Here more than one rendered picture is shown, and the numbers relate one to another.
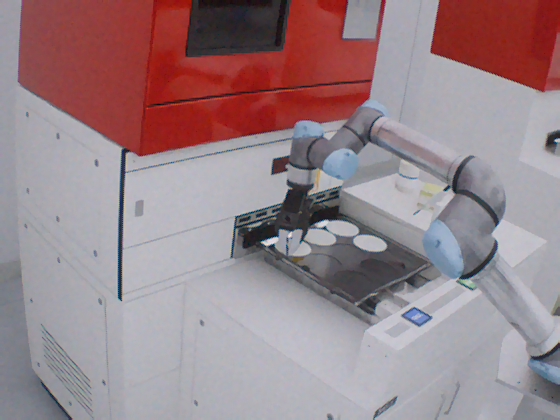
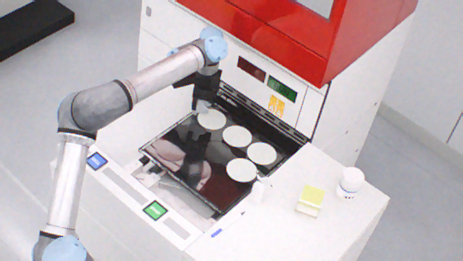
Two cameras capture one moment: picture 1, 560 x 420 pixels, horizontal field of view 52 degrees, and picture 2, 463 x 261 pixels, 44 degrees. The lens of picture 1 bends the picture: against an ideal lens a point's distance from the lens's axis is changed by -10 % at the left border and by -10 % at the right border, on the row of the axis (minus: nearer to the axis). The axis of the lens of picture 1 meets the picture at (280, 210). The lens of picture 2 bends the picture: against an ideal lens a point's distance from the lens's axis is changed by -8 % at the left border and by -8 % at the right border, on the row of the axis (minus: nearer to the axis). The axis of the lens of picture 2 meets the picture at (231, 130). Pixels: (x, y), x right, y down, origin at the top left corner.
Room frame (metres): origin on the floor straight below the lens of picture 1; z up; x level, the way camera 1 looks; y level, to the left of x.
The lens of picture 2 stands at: (1.37, -1.60, 2.41)
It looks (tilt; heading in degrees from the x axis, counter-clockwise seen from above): 45 degrees down; 80
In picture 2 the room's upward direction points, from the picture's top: 12 degrees clockwise
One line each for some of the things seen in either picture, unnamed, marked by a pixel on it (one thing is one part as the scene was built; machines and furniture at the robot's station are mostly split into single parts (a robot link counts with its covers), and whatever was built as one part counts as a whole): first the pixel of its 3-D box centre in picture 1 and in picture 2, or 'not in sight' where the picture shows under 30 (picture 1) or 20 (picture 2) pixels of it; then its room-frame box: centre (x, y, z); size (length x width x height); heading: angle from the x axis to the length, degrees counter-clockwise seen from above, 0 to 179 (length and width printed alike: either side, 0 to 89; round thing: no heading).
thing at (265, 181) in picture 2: (434, 207); (261, 185); (1.70, -0.45, 1.03); 0.06 x 0.04 x 0.13; 49
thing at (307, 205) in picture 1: (297, 201); (206, 83); (1.53, -0.04, 1.06); 0.09 x 0.08 x 0.12; 168
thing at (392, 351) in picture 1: (438, 322); (125, 201); (1.29, -0.43, 0.89); 0.55 x 0.09 x 0.14; 139
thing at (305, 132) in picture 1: (307, 144); (209, 45); (1.52, -0.04, 1.21); 0.09 x 0.08 x 0.11; 41
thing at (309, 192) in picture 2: (431, 197); (310, 201); (1.85, -0.47, 1.00); 0.07 x 0.07 x 0.07; 68
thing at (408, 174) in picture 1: (408, 175); (349, 184); (1.98, -0.41, 1.01); 0.07 x 0.07 x 0.10
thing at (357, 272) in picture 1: (347, 253); (217, 152); (1.58, -0.20, 0.90); 0.34 x 0.34 x 0.01; 49
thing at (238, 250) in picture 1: (290, 225); (251, 121); (1.71, -0.04, 0.89); 0.44 x 0.02 x 0.10; 139
